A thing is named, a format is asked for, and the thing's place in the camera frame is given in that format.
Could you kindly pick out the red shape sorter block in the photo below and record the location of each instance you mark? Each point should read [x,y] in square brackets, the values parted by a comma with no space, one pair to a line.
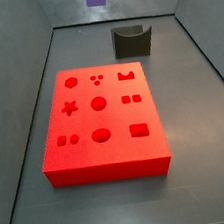
[104,126]

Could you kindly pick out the dark grey curved holder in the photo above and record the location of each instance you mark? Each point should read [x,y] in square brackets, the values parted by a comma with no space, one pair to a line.
[131,41]

